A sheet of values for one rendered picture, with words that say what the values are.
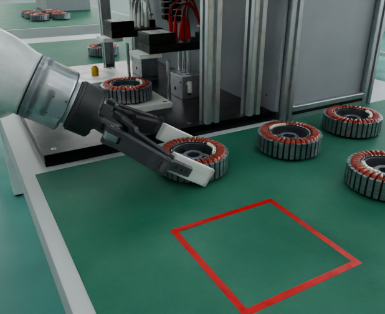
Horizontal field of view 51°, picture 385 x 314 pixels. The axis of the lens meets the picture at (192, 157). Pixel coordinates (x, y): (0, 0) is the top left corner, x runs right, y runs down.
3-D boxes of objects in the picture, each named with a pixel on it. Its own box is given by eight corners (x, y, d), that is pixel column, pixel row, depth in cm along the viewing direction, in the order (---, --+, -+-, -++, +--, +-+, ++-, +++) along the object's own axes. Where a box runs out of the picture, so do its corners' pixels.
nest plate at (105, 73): (75, 90, 102) (74, 85, 101) (61, 76, 114) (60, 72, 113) (131, 82, 108) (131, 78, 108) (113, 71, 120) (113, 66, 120)
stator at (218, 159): (162, 188, 60) (162, 166, 59) (155, 157, 70) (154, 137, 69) (235, 182, 62) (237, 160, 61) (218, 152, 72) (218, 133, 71)
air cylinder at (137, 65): (141, 77, 113) (141, 57, 111) (131, 71, 119) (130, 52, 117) (158, 75, 115) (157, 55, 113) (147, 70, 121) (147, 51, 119)
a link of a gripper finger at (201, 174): (173, 151, 58) (174, 152, 57) (213, 169, 61) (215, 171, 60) (163, 167, 59) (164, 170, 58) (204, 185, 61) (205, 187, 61)
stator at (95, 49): (112, 58, 146) (111, 48, 145) (83, 57, 148) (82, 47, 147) (123, 52, 156) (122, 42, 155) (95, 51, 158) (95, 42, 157)
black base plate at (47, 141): (45, 167, 67) (43, 155, 66) (2, 81, 118) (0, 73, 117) (270, 120, 88) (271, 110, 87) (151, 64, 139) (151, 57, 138)
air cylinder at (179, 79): (182, 99, 94) (182, 76, 92) (167, 92, 100) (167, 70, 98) (201, 96, 96) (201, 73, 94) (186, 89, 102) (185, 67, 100)
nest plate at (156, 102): (106, 118, 82) (105, 113, 82) (85, 99, 94) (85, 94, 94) (172, 107, 89) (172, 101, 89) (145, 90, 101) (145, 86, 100)
